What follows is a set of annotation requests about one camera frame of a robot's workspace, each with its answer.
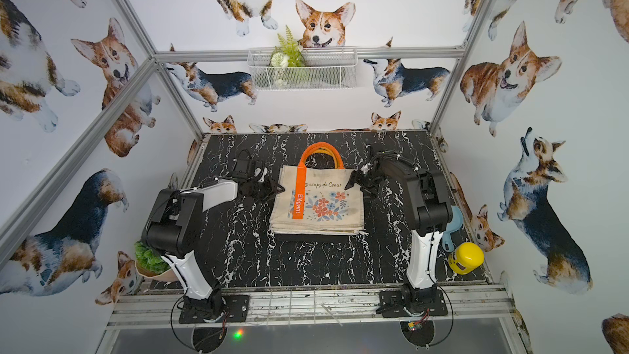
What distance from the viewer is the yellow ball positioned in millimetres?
747

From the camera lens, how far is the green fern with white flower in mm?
812

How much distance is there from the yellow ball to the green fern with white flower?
32.1 inches

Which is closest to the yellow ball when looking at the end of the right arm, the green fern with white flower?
the end of the right arm

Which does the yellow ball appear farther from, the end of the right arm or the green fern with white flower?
the green fern with white flower
